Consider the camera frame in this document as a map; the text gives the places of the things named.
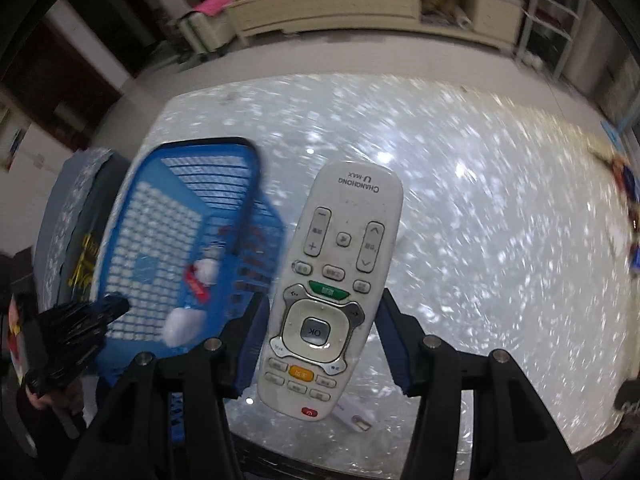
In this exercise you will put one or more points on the person's left hand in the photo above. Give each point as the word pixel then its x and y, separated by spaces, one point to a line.
pixel 50 399

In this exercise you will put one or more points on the pink cloth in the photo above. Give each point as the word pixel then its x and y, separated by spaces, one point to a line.
pixel 212 4

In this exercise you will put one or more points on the small white plastic object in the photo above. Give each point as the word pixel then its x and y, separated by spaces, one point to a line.
pixel 354 416

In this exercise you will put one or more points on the white cotton ball bag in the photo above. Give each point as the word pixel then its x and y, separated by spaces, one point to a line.
pixel 205 272

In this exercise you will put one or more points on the blue plastic mesh basket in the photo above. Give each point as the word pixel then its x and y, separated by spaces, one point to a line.
pixel 150 240

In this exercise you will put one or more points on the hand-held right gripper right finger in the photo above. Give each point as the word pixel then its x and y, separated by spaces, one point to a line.
pixel 395 350

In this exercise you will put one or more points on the blue and red toy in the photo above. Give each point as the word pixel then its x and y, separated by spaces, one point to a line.
pixel 627 180

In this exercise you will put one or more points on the white suitcase green trim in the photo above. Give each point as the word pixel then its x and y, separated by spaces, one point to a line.
pixel 205 32

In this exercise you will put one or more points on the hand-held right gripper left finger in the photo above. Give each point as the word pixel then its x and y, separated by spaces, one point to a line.
pixel 252 345

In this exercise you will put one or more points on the white remote control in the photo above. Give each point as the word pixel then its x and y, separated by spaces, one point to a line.
pixel 330 280

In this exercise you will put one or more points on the white round plush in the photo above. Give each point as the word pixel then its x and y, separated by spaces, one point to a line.
pixel 181 327

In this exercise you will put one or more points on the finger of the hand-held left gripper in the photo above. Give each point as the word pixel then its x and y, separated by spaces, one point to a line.
pixel 65 362
pixel 90 315

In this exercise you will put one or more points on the cream low cabinet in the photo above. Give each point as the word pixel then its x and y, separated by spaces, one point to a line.
pixel 350 5

